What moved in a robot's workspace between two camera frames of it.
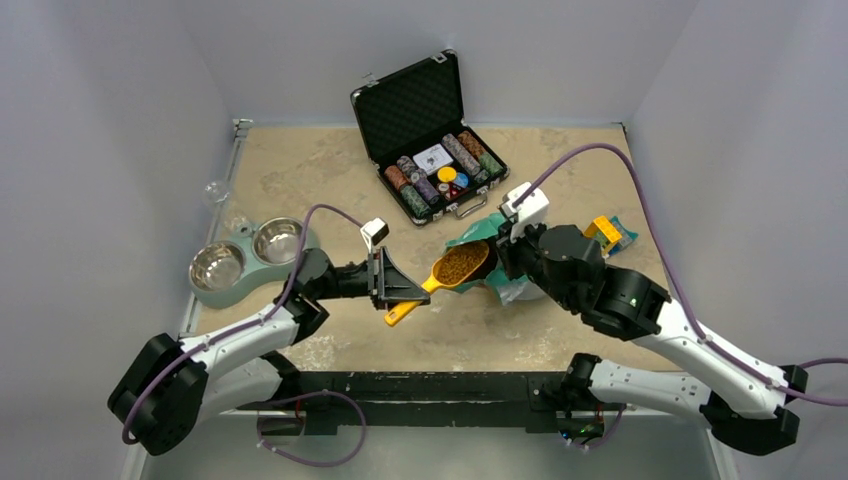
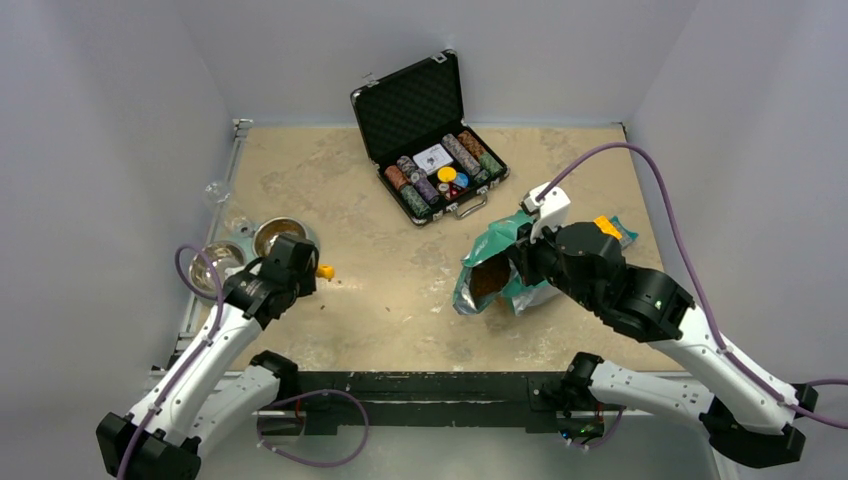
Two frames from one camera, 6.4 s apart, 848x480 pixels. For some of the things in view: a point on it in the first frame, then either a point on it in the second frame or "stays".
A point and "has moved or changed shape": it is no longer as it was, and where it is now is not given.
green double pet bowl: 261,259 stays
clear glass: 216,193 stays
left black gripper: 386,282 → 306,283
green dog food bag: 494,281 has moved or changed shape
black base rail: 421,402 stays
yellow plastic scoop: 455,265 has moved or changed shape
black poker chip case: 422,152 stays
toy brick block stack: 610,234 stays
